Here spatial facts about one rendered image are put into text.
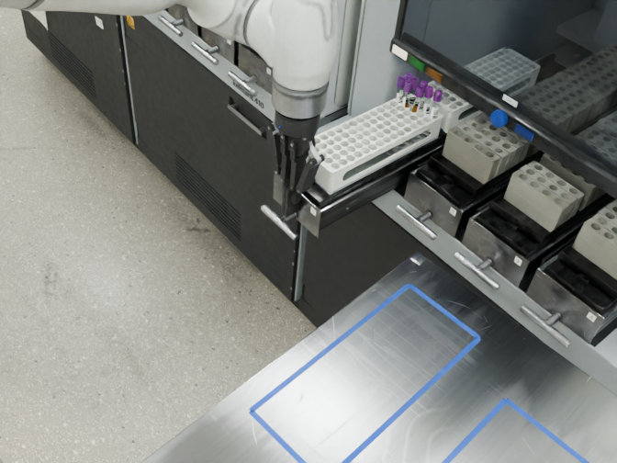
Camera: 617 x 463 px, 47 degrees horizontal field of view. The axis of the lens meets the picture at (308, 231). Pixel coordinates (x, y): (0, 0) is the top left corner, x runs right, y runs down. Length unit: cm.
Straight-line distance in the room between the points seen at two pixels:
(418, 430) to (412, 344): 14
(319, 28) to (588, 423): 67
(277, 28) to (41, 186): 165
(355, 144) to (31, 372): 116
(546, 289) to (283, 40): 61
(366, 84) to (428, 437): 79
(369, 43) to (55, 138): 157
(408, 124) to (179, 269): 108
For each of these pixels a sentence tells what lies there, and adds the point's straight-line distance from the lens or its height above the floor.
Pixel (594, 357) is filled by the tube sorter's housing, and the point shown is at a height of 72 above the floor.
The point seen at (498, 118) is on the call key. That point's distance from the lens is 127.
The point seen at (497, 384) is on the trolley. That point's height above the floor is 82.
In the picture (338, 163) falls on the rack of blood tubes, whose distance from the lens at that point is 130.
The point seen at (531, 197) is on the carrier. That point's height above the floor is 86.
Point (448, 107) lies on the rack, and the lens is 148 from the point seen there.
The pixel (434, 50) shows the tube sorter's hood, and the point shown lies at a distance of 136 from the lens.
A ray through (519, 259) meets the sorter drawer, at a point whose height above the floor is 80.
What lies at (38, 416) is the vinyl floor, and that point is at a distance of 203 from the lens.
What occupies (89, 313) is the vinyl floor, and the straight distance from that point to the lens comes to 219.
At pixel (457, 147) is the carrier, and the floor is 86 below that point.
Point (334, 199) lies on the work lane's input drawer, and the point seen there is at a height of 80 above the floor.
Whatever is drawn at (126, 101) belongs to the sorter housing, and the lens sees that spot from 245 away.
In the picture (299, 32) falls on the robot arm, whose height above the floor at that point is 116.
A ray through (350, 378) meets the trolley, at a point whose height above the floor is 82.
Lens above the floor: 169
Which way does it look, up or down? 46 degrees down
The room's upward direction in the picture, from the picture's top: 6 degrees clockwise
